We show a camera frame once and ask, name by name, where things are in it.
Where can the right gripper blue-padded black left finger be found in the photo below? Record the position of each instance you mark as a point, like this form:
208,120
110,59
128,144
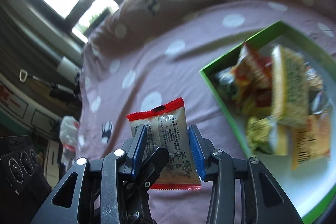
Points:
113,189

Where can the white plastic bag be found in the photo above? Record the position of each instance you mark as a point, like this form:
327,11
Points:
69,130

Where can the soda cracker pack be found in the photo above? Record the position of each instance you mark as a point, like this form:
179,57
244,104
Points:
290,96

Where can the orange panda snack packet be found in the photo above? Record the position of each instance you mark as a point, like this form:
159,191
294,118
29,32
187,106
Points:
252,75

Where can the yellow green snack packet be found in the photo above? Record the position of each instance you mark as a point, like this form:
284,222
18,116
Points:
256,105

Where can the green white cardboard box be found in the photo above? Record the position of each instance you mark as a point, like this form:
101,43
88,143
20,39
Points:
311,187

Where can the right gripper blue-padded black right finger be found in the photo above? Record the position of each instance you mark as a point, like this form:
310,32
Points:
247,183

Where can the white snack packet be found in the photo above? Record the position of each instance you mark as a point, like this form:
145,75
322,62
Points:
318,98

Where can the pink polka dot cloth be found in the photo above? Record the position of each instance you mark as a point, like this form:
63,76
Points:
150,52

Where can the red panda snack packet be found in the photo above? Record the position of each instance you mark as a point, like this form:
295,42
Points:
229,85

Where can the orange rice cracker packet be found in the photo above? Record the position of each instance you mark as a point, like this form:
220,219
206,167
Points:
313,141

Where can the red-edged silver snack packet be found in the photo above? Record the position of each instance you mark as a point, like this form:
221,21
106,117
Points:
167,128

